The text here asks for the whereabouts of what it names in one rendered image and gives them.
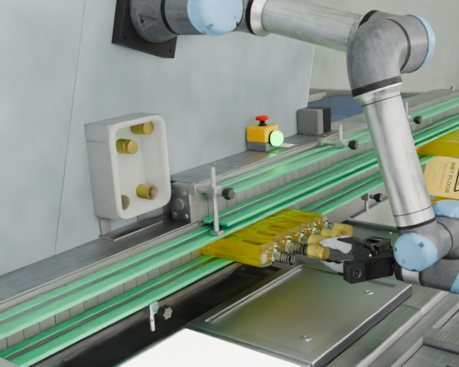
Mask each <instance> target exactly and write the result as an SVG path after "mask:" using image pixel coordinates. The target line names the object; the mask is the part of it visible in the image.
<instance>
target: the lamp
mask: <svg viewBox="0 0 459 367"><path fill-rule="evenodd" d="M268 141H269V144H270V145H271V146H279V145H281V144H282V142H283V134H282V133H281V132H280V131H275V130H273V131H271V132H270V134H269V137H268Z"/></svg>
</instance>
